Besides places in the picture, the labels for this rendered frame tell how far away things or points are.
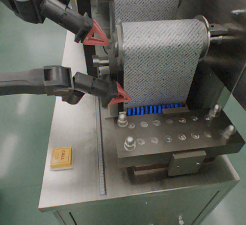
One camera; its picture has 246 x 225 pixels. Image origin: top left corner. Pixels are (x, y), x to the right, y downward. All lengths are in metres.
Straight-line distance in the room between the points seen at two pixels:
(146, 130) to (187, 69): 0.24
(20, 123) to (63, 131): 1.45
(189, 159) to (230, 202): 1.20
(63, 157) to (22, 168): 1.21
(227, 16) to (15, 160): 1.84
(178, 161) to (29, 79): 0.49
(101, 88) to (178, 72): 0.25
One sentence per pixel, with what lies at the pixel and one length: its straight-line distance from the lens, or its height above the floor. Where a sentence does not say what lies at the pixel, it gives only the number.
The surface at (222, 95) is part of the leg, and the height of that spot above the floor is 0.92.
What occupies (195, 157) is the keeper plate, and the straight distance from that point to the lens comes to 0.65.
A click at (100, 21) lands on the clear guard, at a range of 1.64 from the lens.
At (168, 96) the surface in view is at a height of 1.07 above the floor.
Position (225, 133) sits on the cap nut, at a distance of 0.70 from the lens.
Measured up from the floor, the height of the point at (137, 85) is 1.13.
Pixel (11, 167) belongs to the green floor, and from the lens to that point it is 1.99.
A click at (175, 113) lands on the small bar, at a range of 0.71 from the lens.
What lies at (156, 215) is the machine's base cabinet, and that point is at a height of 0.65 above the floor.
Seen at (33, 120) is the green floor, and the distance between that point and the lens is 2.25.
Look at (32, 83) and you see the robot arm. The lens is 0.57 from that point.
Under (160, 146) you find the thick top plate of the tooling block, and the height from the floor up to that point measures 1.03.
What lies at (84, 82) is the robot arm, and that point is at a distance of 0.60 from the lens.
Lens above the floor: 1.54
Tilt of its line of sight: 43 degrees down
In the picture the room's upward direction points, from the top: straight up
